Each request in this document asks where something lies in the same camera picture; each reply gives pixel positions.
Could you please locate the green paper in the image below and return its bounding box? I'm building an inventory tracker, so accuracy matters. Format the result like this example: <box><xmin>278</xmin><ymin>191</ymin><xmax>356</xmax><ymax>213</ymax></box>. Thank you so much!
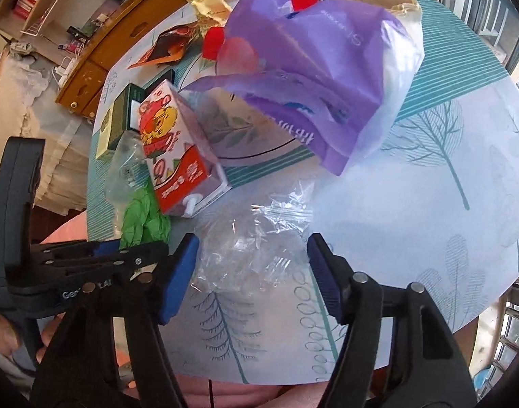
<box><xmin>119</xmin><ymin>180</ymin><xmax>172</xmax><ymax>249</ymax></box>

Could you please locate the clear plastic wrap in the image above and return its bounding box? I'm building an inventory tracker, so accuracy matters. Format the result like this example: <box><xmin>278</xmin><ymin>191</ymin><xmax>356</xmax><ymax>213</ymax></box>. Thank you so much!
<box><xmin>192</xmin><ymin>180</ymin><xmax>315</xmax><ymax>296</ymax></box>

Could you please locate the red cartoon milk carton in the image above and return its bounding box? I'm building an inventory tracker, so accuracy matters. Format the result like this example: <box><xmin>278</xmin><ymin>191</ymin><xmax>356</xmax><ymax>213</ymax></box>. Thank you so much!
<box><xmin>139</xmin><ymin>80</ymin><xmax>231</xmax><ymax>218</ymax></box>

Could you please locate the black talopn box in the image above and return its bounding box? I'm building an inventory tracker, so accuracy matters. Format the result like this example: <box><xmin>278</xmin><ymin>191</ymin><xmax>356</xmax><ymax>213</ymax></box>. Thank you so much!
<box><xmin>144</xmin><ymin>68</ymin><xmax>175</xmax><ymax>96</ymax></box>

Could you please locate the purple plastic bag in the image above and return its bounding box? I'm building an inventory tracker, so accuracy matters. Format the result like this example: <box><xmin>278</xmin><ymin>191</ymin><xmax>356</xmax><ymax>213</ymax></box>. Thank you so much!
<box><xmin>189</xmin><ymin>0</ymin><xmax>424</xmax><ymax>175</ymax></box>

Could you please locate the orange foil snack bag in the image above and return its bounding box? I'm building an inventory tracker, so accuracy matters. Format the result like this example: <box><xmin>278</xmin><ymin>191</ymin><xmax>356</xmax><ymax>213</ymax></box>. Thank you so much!
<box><xmin>127</xmin><ymin>22</ymin><xmax>200</xmax><ymax>69</ymax></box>

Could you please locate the left hand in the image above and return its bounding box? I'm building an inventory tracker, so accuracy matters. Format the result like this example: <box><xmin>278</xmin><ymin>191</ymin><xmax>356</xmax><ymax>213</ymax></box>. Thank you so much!
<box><xmin>0</xmin><ymin>313</ymin><xmax>65</xmax><ymax>372</ymax></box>

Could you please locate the clear plastic bag on table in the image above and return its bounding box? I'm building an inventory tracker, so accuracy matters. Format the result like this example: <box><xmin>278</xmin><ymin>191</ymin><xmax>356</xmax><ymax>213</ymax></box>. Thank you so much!
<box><xmin>104</xmin><ymin>130</ymin><xmax>149</xmax><ymax>239</ymax></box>

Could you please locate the pink bed cover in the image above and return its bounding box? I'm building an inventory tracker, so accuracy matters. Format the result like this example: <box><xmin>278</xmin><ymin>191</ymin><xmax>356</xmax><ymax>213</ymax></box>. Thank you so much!
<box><xmin>38</xmin><ymin>209</ymin><xmax>387</xmax><ymax>408</ymax></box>

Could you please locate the tree pattern tablecloth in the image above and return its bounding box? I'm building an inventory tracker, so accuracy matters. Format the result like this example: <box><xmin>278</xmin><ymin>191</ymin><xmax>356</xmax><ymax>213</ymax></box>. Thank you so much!
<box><xmin>161</xmin><ymin>0</ymin><xmax>519</xmax><ymax>385</ymax></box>

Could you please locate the green and cream box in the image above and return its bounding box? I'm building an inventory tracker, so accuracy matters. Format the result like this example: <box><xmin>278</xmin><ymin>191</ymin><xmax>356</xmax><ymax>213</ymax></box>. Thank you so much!
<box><xmin>95</xmin><ymin>83</ymin><xmax>146</xmax><ymax>160</ymax></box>

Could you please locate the white lace covered piano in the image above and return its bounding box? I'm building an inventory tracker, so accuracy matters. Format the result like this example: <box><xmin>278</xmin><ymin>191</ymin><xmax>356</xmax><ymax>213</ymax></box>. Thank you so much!
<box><xmin>0</xmin><ymin>52</ymin><xmax>92</xmax><ymax>216</ymax></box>

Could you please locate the gold crumpled wrapper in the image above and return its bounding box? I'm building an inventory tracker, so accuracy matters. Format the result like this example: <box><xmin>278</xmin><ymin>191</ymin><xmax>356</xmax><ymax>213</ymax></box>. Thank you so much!
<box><xmin>191</xmin><ymin>0</ymin><xmax>232</xmax><ymax>35</ymax></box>

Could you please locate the wooden desk with drawers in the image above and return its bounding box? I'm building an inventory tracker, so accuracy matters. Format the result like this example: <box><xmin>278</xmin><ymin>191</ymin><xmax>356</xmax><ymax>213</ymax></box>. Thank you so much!
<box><xmin>56</xmin><ymin>0</ymin><xmax>185</xmax><ymax>118</ymax></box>

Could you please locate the cream small box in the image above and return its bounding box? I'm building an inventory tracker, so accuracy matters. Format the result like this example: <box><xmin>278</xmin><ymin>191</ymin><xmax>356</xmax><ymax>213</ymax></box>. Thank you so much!
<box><xmin>349</xmin><ymin>0</ymin><xmax>422</xmax><ymax>22</ymax></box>

